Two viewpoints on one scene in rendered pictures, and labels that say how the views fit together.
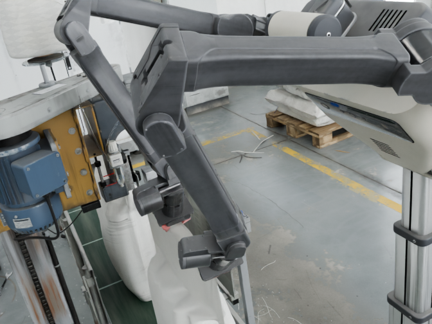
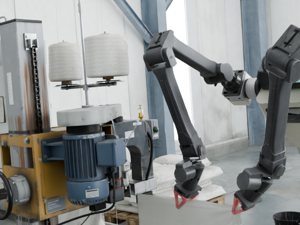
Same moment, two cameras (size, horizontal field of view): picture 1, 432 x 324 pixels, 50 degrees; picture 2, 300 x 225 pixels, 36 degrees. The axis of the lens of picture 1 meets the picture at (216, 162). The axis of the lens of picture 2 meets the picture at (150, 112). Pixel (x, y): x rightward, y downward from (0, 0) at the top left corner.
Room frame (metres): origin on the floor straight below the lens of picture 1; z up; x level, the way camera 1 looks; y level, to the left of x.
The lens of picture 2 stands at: (-0.45, 0.97, 1.48)
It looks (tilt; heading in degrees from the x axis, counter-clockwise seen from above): 3 degrees down; 336
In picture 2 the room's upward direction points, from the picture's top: 4 degrees counter-clockwise
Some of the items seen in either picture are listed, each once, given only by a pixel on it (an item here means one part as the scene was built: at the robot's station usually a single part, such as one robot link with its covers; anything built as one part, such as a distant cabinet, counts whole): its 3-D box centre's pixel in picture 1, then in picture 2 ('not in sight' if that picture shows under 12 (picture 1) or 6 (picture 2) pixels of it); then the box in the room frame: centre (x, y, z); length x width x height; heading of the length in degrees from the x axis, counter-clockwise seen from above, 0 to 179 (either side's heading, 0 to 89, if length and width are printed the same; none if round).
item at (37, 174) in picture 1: (41, 177); (112, 155); (1.08, 0.44, 1.25); 0.10 x 0.08 x 0.12; 138
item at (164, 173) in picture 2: not in sight; (161, 173); (3.98, -1.10, 0.56); 0.66 x 0.42 x 0.15; 113
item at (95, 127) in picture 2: (7, 135); (83, 128); (1.15, 0.52, 1.35); 0.12 x 0.12 x 0.04
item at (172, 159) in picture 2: not in sight; (180, 162); (4.44, -1.58, 0.56); 0.67 x 0.43 x 0.15; 23
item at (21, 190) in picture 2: not in sight; (16, 190); (1.29, 0.75, 1.14); 0.11 x 0.06 x 0.11; 23
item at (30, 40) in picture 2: not in sight; (32, 41); (1.28, 0.65, 1.68); 0.05 x 0.03 x 0.06; 113
